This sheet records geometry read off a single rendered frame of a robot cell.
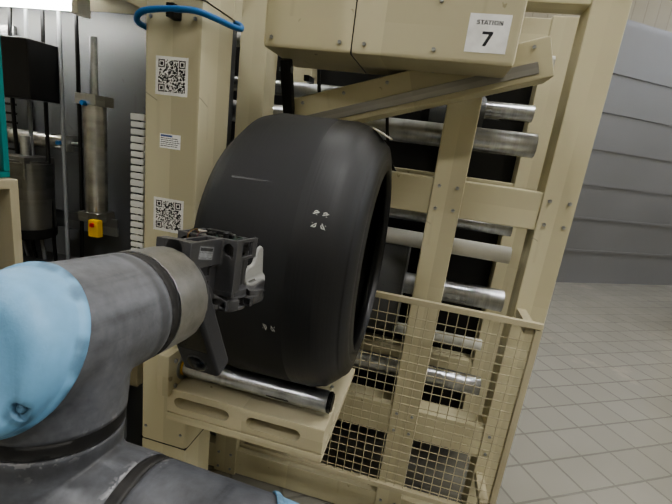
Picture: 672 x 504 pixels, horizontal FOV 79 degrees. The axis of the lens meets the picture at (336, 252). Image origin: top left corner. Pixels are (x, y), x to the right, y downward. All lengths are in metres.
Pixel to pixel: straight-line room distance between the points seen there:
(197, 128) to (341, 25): 0.44
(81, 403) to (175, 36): 0.79
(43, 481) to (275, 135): 0.60
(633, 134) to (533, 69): 5.59
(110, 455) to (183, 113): 0.74
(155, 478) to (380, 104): 1.06
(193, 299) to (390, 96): 0.94
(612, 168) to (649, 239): 1.41
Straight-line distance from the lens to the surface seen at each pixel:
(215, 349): 0.47
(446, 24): 1.10
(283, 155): 0.72
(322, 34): 1.13
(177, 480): 0.31
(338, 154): 0.71
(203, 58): 0.95
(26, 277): 0.29
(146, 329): 0.32
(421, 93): 1.20
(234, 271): 0.44
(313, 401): 0.89
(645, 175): 7.09
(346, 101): 1.23
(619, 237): 7.02
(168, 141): 0.97
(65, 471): 0.32
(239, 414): 0.94
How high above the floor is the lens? 1.41
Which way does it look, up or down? 14 degrees down
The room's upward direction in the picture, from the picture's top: 7 degrees clockwise
